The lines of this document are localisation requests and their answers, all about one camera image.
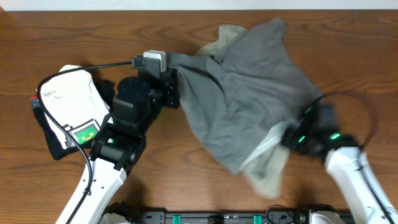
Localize grey shorts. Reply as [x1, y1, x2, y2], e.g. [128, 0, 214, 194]
[167, 18, 320, 174]

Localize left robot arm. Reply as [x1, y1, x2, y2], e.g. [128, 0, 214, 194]
[57, 51, 180, 223]

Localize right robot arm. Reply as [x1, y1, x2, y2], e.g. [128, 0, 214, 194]
[282, 103, 397, 223]

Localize folded black garment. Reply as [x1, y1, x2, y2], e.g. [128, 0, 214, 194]
[30, 80, 115, 160]

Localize beige khaki garment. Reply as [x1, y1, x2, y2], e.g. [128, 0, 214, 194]
[197, 25, 290, 199]

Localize folded white printed t-shirt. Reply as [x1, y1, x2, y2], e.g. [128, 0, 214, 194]
[40, 70, 109, 145]

